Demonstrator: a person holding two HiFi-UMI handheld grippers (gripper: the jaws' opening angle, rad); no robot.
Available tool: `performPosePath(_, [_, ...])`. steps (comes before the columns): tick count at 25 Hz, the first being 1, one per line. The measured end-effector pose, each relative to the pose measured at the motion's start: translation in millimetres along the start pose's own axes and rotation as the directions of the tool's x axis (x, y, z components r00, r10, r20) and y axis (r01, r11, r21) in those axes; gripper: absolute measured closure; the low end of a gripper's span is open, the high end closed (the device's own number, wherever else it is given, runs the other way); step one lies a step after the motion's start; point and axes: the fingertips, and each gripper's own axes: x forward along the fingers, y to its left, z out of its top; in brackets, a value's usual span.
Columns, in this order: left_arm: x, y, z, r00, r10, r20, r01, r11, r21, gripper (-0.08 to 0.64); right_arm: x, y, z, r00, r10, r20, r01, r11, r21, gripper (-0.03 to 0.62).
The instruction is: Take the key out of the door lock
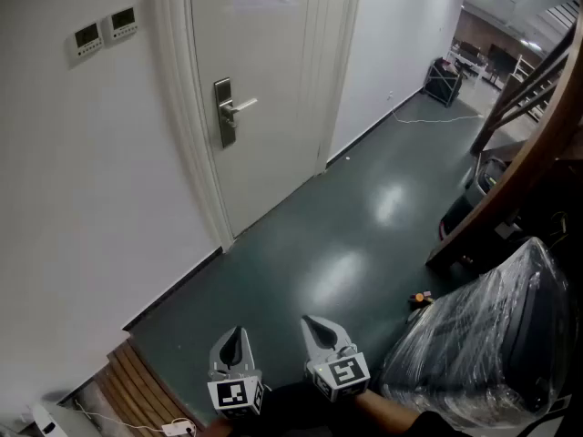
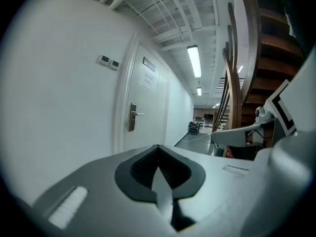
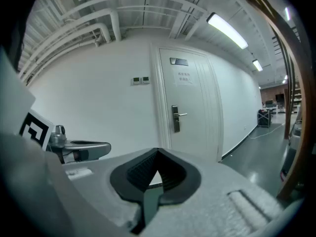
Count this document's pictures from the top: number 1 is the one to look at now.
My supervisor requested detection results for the long white floor cable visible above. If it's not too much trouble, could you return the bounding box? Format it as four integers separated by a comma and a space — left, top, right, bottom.
389, 93, 485, 125

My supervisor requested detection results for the metal door lock with handle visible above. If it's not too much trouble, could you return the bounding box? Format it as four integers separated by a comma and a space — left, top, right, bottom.
213, 77, 259, 150

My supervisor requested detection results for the person's right forearm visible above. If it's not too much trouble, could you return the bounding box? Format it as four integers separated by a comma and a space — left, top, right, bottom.
357, 389, 423, 428

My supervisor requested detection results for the black metal rack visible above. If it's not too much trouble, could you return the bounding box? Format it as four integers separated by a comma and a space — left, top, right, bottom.
423, 56, 465, 108

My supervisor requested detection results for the white power strip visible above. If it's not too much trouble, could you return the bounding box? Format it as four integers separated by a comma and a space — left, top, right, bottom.
160, 418, 198, 437

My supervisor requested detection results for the white oval device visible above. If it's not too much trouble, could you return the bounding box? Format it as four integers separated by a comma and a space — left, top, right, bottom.
28, 402, 59, 437

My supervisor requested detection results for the grey cleaning machine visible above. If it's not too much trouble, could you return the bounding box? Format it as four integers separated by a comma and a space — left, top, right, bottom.
438, 156, 512, 241

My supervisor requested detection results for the brown wooden slat panel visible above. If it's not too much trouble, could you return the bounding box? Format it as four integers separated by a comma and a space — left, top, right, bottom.
94, 334, 207, 432

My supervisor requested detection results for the black screen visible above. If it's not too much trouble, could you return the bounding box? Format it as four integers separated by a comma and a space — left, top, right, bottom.
488, 43, 521, 77

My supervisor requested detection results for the person's left forearm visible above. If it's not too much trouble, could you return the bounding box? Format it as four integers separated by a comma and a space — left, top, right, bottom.
205, 418, 239, 437

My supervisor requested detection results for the small orange floor item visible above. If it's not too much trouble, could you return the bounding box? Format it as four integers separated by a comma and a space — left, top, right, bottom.
407, 290, 435, 310

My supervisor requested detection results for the thin white power cable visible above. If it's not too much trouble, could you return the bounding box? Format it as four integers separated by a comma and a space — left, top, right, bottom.
74, 400, 165, 432

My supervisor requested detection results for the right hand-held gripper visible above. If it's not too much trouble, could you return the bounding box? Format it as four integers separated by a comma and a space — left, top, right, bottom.
300, 314, 372, 402

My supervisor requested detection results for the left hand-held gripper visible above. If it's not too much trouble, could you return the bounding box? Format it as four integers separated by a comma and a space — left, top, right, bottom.
207, 325, 266, 421

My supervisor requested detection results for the white table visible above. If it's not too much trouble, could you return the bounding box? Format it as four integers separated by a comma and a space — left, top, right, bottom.
447, 46, 489, 86

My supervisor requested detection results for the white wall thermostat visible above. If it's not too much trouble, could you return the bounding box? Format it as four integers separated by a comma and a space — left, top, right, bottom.
99, 5, 139, 47
66, 19, 106, 70

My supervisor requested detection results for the plastic-wrapped black suitcase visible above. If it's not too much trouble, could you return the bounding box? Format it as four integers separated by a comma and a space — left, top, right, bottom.
379, 236, 576, 428

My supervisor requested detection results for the person's black clothing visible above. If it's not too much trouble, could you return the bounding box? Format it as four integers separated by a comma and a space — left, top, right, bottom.
213, 381, 516, 437

